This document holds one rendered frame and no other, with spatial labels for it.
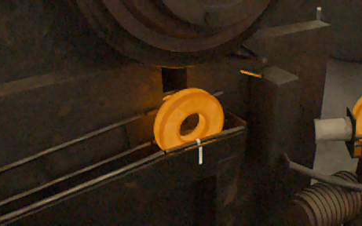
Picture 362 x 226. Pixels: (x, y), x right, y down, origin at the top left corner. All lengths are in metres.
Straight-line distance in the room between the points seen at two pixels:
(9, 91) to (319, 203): 0.73
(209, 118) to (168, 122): 0.10
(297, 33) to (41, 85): 0.63
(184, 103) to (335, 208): 0.46
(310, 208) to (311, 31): 0.44
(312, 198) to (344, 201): 0.09
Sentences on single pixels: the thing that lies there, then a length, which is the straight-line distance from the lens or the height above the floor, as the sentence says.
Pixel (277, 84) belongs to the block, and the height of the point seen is 0.80.
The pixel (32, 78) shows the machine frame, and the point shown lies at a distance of 0.85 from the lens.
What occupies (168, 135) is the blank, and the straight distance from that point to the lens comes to 0.87.
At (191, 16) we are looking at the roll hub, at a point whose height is 1.00.
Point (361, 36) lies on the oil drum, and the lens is 3.52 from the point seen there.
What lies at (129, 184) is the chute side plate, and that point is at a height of 0.67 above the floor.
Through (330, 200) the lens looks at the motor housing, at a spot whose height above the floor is 0.52.
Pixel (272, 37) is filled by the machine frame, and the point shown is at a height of 0.87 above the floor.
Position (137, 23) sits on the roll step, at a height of 0.99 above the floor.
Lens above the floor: 1.17
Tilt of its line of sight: 27 degrees down
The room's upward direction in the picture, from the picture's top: 2 degrees counter-clockwise
